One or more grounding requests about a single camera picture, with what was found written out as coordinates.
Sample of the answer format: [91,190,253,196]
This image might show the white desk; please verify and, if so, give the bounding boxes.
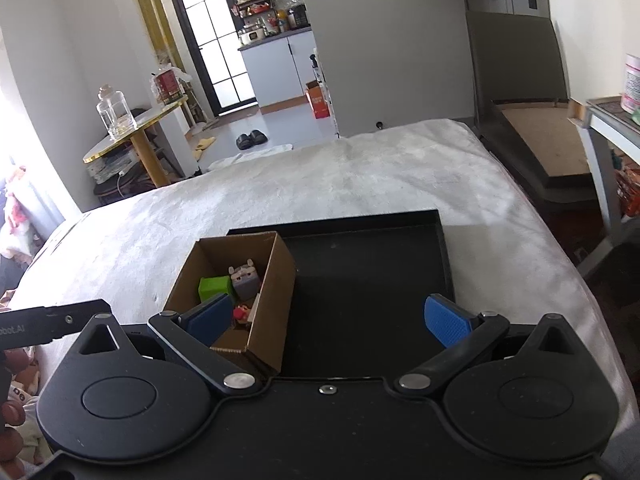
[567,95,640,281]

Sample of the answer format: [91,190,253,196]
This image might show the round gold-rimmed table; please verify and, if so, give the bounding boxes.
[82,94,190,188]

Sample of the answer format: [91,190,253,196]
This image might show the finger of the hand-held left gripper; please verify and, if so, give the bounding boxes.
[44,298,113,344]

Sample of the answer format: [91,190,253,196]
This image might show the brown cardboard box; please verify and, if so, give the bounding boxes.
[162,231,297,376]

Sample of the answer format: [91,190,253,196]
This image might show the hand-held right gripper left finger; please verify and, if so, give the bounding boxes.
[79,293,262,394]

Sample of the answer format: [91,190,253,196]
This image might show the grey cube cat toy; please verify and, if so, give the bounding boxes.
[228,259,262,301]

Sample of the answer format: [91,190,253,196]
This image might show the black framed glass door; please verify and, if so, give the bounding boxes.
[167,0,261,117]

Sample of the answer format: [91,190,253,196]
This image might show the dark brown chest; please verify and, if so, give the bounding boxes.
[92,155,171,206]

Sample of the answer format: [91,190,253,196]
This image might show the pale printed cloth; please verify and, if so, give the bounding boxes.
[10,350,53,466]

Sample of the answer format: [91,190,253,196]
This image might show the white kitchen base cabinet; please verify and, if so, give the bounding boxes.
[239,30,321,111]

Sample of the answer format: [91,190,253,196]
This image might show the person's left hand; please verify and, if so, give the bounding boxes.
[0,348,33,480]

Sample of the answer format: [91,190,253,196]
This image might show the pink and white cloth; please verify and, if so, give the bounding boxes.
[0,170,36,261]

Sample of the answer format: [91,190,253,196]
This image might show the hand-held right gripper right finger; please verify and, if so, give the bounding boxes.
[395,293,584,394]

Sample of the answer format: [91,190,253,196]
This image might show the white floor towel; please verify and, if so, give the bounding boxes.
[207,143,293,171]

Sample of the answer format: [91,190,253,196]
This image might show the kitchen spice rack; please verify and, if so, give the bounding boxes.
[235,0,276,18]

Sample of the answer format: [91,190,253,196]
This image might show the dark grey panel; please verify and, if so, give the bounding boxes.
[465,10,571,126]

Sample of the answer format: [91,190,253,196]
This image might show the large clear glass jar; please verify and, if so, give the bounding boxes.
[96,85,138,140]

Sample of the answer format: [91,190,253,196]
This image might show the green house-shaped toy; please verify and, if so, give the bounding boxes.
[198,276,236,303]

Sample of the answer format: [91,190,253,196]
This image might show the white canister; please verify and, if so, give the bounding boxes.
[620,52,640,114]

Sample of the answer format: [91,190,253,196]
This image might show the red carton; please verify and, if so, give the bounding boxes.
[304,80,332,120]

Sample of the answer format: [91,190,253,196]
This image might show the black tray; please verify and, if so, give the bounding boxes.
[227,209,456,378]

